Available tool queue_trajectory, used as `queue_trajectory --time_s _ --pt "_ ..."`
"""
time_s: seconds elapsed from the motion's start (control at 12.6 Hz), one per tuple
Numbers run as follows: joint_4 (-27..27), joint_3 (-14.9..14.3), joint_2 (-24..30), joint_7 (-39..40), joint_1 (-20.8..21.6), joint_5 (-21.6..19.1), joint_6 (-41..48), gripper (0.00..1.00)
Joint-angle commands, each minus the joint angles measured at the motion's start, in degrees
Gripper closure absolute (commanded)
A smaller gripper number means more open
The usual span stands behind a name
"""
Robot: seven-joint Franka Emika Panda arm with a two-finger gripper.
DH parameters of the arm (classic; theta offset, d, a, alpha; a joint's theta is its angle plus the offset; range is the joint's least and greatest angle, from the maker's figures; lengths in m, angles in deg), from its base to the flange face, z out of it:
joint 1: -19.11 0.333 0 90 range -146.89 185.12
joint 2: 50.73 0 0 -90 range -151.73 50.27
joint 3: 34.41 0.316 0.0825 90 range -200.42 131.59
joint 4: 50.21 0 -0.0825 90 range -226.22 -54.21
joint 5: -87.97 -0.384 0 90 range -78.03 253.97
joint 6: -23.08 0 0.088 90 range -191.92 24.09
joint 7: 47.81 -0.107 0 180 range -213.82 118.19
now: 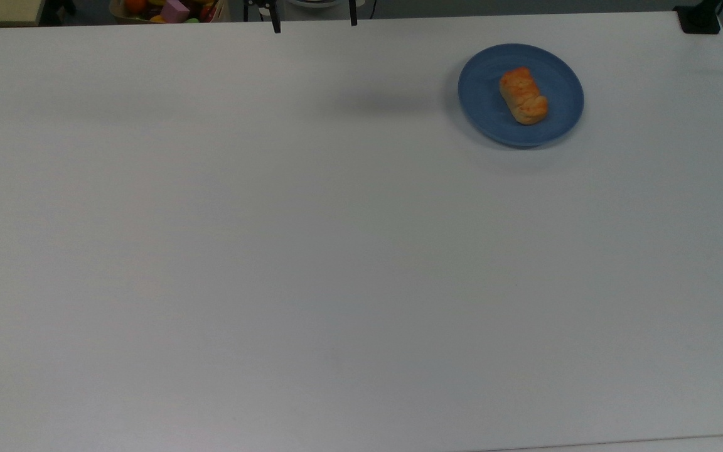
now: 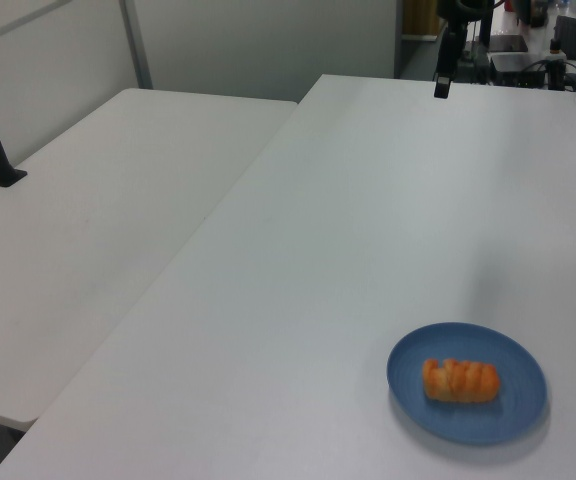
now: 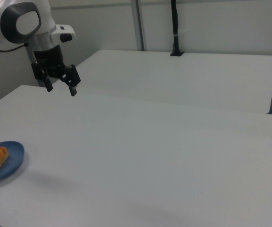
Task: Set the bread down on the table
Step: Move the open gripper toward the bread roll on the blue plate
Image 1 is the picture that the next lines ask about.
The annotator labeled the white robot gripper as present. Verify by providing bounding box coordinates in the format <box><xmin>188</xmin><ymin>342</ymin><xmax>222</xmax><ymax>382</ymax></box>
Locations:
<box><xmin>267</xmin><ymin>0</ymin><xmax>358</xmax><ymax>34</ymax></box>

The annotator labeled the orange-brown bread roll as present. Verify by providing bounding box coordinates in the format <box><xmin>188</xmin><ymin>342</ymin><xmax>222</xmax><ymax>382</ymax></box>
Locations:
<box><xmin>499</xmin><ymin>67</ymin><xmax>549</xmax><ymax>126</ymax></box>

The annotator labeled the pink toy block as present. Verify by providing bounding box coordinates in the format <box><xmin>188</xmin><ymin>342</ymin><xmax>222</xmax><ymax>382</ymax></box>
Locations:
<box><xmin>161</xmin><ymin>0</ymin><xmax>191</xmax><ymax>24</ymax></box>

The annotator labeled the basket of toy food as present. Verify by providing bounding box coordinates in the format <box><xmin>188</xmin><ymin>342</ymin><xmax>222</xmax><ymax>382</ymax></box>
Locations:
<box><xmin>109</xmin><ymin>0</ymin><xmax>230</xmax><ymax>25</ymax></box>

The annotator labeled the blue round plate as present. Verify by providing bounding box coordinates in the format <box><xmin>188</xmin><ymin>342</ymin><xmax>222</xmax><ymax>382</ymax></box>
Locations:
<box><xmin>458</xmin><ymin>43</ymin><xmax>585</xmax><ymax>148</ymax></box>

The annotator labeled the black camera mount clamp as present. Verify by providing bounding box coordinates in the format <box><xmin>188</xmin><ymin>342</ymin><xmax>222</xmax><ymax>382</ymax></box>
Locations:
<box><xmin>674</xmin><ymin>0</ymin><xmax>722</xmax><ymax>35</ymax></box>

